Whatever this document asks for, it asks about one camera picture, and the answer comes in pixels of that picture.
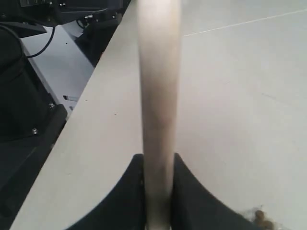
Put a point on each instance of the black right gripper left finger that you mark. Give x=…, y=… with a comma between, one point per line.
x=124, y=207

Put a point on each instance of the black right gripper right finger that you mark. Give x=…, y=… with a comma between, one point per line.
x=193, y=207

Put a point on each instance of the wooden paint brush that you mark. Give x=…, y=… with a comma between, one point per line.
x=159, y=41

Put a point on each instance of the pile of pellets and grains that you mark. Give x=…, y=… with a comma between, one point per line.
x=259, y=217

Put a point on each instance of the black equipment beside table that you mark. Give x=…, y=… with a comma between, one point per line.
x=30, y=120

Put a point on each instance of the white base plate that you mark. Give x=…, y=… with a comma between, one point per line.
x=63, y=69

